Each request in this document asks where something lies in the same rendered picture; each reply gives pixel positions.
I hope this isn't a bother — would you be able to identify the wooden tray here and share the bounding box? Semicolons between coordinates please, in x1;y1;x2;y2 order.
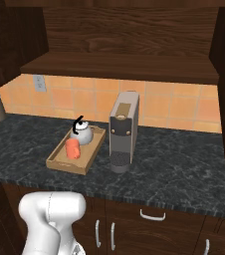
45;125;107;176

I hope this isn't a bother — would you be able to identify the dark wood base cabinet door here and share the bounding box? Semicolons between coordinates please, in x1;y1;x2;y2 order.
72;196;108;255
105;221;202;255
193;215;225;255

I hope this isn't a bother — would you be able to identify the dark wood corner base cabinet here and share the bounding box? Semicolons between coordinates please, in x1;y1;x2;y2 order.
0;179;31;255

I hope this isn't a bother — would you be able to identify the grey coffee machine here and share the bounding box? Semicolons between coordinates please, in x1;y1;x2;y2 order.
109;91;140;174

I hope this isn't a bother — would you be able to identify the dark wood drawer front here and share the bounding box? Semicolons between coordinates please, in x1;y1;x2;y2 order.
105;198;208;233

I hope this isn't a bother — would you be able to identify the silver kettle with black handle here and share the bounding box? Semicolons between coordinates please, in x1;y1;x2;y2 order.
69;115;95;146

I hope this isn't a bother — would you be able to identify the grey wall outlet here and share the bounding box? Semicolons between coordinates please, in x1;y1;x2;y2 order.
32;75;48;94

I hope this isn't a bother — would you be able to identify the dark wood open wall cabinet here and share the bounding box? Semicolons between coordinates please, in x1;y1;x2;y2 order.
4;0;225;86

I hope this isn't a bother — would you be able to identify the white drawer handle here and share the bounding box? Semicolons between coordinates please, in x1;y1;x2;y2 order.
139;208;167;222

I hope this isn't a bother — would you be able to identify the white cabinet door handle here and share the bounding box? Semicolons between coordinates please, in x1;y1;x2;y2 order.
110;221;116;252
95;219;103;249
203;238;211;255

